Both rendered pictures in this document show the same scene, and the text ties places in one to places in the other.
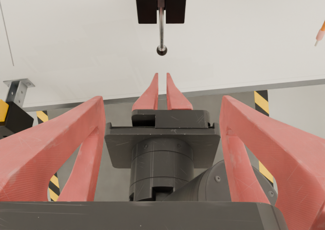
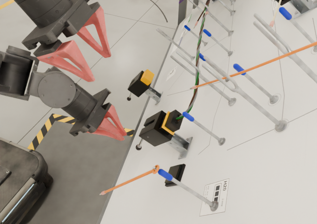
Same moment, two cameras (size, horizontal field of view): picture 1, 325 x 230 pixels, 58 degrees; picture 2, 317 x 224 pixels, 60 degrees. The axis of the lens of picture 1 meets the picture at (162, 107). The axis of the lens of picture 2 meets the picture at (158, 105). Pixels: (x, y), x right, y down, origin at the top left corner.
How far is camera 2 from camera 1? 0.35 m
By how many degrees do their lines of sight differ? 34
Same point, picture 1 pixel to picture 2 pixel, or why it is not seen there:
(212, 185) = (70, 82)
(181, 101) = (105, 124)
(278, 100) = not seen: outside the picture
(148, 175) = (82, 91)
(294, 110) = not seen: outside the picture
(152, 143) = (94, 102)
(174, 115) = (100, 116)
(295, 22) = not seen: outside the picture
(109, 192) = (78, 160)
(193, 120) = (94, 121)
